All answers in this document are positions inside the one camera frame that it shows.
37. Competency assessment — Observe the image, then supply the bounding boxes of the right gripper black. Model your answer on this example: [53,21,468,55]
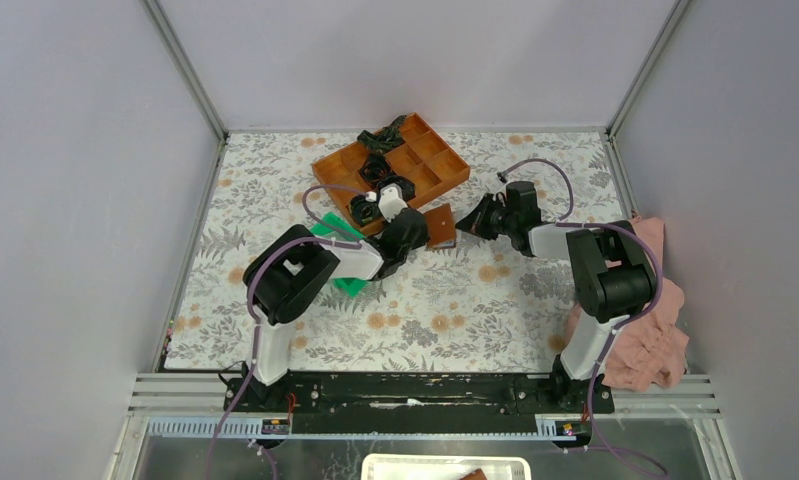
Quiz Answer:
[455,194,516,241]

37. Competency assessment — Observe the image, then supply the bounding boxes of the brown leather card holder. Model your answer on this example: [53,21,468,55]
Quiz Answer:
[423,203,458,250]

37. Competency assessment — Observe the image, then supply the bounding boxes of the green plastic card box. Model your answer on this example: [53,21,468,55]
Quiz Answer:
[311,213,385,297]

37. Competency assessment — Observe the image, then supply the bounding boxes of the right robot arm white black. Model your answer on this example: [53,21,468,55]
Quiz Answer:
[456,181,660,412]

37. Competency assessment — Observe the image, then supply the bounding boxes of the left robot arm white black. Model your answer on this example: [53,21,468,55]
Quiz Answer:
[243,183,430,411]

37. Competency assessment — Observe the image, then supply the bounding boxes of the black items in tray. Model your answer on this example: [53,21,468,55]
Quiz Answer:
[356,115,416,200]

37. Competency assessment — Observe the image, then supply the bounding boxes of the orange wooden compartment tray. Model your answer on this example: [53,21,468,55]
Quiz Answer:
[312,113,471,209]

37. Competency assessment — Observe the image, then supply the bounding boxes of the pink crumpled cloth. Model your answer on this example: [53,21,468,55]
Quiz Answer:
[597,216,692,391]

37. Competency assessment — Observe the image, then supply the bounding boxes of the black coiled cable in tray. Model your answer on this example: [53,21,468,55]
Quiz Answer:
[348,193,382,227]

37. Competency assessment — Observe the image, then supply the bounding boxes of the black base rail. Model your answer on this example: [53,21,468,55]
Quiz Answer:
[225,371,615,435]

